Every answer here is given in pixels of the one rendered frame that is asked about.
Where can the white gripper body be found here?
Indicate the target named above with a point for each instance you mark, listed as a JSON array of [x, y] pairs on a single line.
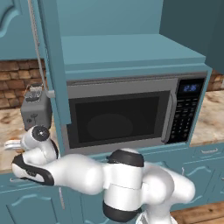
[[13, 144]]

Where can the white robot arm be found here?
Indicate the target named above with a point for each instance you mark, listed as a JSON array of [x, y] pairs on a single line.
[[87, 175]]

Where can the teal base cabinet door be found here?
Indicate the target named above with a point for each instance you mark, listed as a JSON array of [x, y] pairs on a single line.
[[201, 178], [29, 208]]

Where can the dark teal cabinet door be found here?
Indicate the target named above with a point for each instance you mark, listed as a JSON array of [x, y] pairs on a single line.
[[192, 26]]

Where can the teal drawer front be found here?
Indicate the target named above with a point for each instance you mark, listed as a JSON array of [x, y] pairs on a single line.
[[7, 182], [208, 151]]

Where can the grey toaster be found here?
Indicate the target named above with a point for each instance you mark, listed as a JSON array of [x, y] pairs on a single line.
[[36, 112]]

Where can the grey black microwave oven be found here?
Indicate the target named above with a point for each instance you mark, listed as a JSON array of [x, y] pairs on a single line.
[[116, 119]]

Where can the teal arched wall cabinet door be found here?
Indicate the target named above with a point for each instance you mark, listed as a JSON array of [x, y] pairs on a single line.
[[17, 29]]

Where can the teal open wall cabinet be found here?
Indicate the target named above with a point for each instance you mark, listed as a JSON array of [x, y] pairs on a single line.
[[128, 55]]

